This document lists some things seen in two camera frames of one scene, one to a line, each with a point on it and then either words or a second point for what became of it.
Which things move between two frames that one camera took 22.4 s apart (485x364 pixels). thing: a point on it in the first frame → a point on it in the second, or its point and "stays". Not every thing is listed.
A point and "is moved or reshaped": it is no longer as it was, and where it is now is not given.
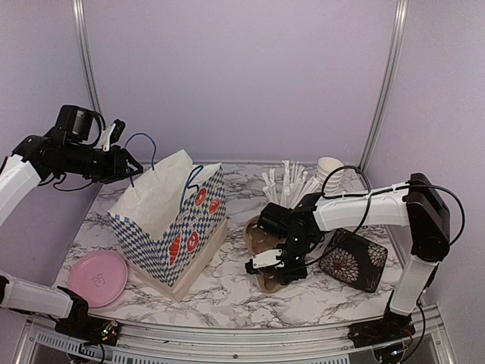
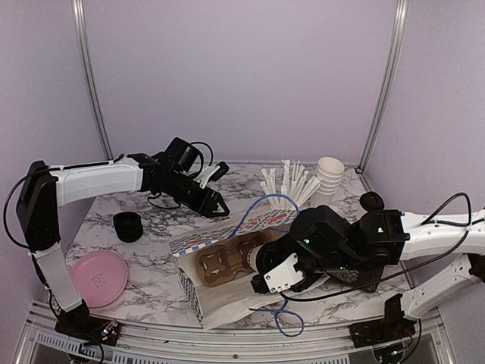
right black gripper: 300,272 → 289,239
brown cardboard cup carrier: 261,243 is moved or reshaped
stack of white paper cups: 324,165 stays
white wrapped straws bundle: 290,185 stays
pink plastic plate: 98,277 stays
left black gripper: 116,166 → 212,197
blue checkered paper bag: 171,221 → 214,305
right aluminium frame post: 401,20 stays
